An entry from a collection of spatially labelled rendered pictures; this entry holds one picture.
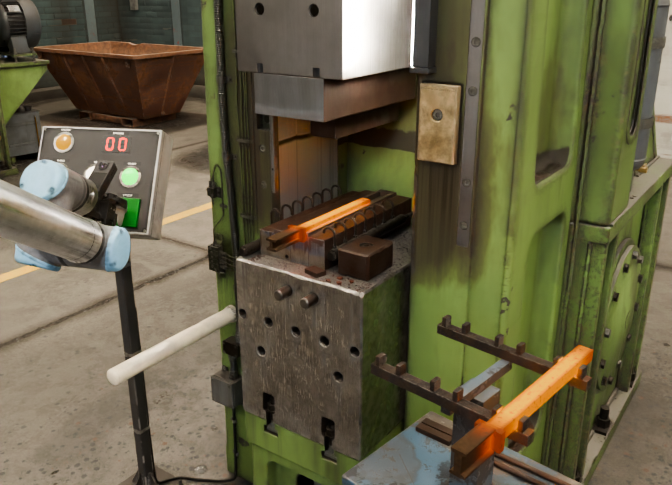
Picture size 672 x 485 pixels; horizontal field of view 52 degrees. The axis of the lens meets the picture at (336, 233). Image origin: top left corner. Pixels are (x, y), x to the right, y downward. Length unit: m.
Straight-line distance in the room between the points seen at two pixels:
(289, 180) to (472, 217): 0.57
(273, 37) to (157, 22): 9.34
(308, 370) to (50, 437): 1.35
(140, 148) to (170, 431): 1.22
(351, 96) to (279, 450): 0.95
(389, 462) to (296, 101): 0.80
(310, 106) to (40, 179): 0.58
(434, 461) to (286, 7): 1.00
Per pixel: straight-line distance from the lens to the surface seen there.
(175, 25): 10.64
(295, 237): 1.64
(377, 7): 1.60
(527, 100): 1.48
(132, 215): 1.83
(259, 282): 1.71
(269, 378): 1.82
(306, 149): 1.94
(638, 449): 2.79
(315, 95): 1.54
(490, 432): 1.08
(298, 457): 1.89
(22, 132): 7.02
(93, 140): 1.94
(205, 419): 2.76
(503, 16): 1.48
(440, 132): 1.53
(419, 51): 1.51
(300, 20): 1.55
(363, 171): 2.09
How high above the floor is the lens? 1.56
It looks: 20 degrees down
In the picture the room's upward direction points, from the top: straight up
